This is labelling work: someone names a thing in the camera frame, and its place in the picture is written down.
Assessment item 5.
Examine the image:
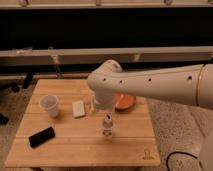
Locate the metal shelf rail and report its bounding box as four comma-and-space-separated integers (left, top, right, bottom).
0, 46, 213, 66

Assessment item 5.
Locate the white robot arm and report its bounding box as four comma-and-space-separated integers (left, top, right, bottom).
87, 60, 213, 110

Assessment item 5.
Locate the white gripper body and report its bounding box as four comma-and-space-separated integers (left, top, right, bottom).
92, 92, 115, 112

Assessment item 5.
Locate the wooden table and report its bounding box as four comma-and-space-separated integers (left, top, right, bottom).
5, 79, 160, 168

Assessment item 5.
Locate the clear plastic water bottle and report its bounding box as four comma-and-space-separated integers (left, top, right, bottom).
102, 115, 113, 139

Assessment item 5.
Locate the clear plastic cup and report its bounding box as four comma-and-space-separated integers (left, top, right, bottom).
39, 95, 59, 117

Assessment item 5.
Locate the black rectangular device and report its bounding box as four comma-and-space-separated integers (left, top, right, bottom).
29, 127, 55, 148

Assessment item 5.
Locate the white rectangular block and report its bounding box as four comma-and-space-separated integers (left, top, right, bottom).
72, 101, 86, 118

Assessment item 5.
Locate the black cable on floor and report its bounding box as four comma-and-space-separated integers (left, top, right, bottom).
165, 151, 200, 171

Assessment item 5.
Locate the orange bowl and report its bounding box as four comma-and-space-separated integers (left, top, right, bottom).
115, 94, 136, 110

